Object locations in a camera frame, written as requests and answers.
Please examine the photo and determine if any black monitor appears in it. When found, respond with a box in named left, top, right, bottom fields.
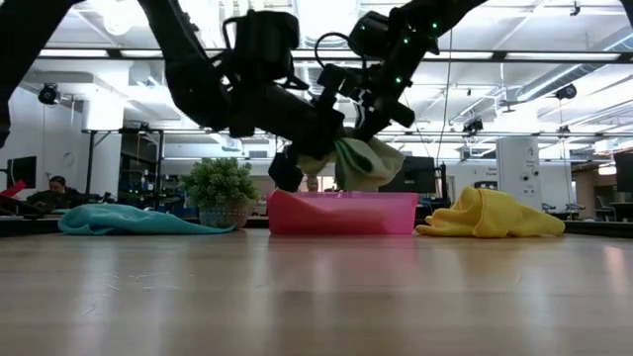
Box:
left=378, top=155, right=438, bottom=195
left=5, top=155, right=39, bottom=192
left=613, top=151, right=633, bottom=194

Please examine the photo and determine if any pink plastic bin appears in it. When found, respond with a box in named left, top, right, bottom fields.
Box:
left=266, top=190, right=420, bottom=236

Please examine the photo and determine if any white square pillar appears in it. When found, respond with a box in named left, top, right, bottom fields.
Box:
left=496, top=135, right=541, bottom=212

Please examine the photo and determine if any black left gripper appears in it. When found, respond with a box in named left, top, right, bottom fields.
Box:
left=226, top=81, right=347, bottom=193

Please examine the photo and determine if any green artificial potted plant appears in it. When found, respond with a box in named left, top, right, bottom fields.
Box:
left=176, top=157, right=262, bottom=230

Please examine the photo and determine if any green microfiber towel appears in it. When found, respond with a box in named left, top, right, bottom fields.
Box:
left=296, top=127, right=407, bottom=193

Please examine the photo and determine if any black ceiling spotlight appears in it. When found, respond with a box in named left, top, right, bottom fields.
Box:
left=38, top=82, right=61, bottom=107
left=554, top=82, right=579, bottom=102

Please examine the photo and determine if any black station frame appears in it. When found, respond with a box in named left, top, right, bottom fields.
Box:
left=81, top=127, right=165, bottom=209

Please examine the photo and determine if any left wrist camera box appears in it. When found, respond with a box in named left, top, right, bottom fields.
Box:
left=222, top=8, right=311, bottom=93

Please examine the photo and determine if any black hanging camera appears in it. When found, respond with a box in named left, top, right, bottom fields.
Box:
left=462, top=117, right=485, bottom=137

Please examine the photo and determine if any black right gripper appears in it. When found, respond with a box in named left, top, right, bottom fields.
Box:
left=351, top=57, right=417, bottom=143

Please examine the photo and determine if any red strip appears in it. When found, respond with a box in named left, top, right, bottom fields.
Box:
left=0, top=179, right=27, bottom=199

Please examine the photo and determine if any yellow microfiber towel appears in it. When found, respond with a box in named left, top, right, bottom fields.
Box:
left=414, top=185, right=567, bottom=239

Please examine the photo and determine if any blue microfiber towel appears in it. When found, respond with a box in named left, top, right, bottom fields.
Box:
left=57, top=203, right=238, bottom=236

